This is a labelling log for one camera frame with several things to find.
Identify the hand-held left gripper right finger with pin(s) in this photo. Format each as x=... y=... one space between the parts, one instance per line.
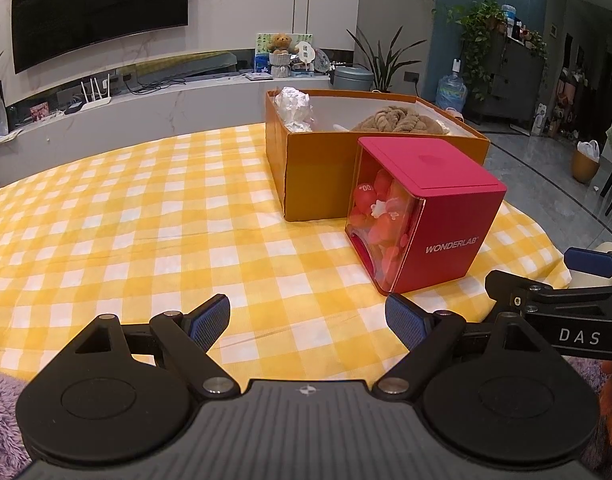
x=405 y=322

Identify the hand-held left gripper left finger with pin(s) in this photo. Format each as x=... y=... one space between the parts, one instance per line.
x=208 y=322

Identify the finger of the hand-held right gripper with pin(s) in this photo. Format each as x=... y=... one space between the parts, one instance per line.
x=588 y=260
x=510 y=290

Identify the orange cardboard box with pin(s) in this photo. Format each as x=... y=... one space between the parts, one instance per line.
x=311 y=175

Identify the clear plastic wrap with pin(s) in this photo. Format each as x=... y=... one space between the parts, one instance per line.
x=293 y=107

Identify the cream rounded object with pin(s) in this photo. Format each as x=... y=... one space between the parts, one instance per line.
x=593 y=282

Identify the red cube box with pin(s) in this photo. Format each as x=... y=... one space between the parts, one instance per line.
x=450 y=230

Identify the yellow bin with white bag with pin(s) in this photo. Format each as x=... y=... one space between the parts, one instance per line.
x=585 y=162

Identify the yellow checkered tablecloth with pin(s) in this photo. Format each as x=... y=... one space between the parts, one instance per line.
x=136 y=235

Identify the grey sideboard cabinet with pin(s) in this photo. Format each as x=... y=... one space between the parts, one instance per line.
x=515 y=80

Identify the blue water bottle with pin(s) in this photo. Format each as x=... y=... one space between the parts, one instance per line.
x=451 y=92

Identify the white piece in box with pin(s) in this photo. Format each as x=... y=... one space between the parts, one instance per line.
x=340 y=126

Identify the grey marble television cabinet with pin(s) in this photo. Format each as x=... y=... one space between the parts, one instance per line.
x=136 y=120

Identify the white router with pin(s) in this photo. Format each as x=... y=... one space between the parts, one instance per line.
x=97 y=105

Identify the grey trash can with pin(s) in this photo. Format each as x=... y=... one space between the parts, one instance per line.
x=351 y=79

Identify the flat tablet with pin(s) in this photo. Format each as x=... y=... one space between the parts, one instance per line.
x=259 y=75

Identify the black small box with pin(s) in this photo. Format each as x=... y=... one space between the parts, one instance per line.
x=73 y=108

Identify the tall potted plant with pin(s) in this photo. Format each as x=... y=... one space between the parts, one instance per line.
x=385 y=65

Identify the leafy green plant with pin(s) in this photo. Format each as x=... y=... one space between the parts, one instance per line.
x=478 y=25

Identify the white pot under teddy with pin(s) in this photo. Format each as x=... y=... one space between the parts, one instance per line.
x=279 y=66

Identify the pink card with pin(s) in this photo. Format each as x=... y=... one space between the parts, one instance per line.
x=40 y=112

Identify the decorative plate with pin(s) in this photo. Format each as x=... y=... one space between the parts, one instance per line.
x=322 y=61

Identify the green picture board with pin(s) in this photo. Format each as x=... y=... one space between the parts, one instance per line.
x=262 y=42

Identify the white hand fan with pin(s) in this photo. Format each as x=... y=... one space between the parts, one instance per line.
x=306 y=54

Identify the brown teddy bear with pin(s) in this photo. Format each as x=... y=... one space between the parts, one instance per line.
x=279 y=44

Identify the wall outlet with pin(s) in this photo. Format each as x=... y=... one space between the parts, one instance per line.
x=411 y=77

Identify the black wall television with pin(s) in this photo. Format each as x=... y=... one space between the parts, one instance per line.
x=101 y=10

